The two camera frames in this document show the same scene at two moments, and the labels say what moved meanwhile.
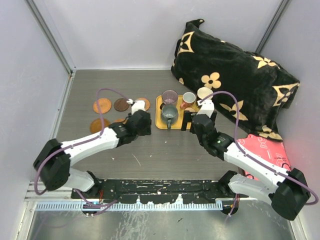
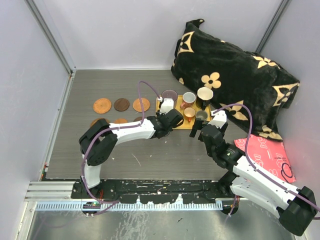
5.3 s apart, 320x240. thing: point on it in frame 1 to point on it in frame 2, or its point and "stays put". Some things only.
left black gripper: x=146 y=131 to x=161 y=113
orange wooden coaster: x=119 y=120 stays put
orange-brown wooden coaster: x=147 y=104 stays put
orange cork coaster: x=105 y=105 stays put
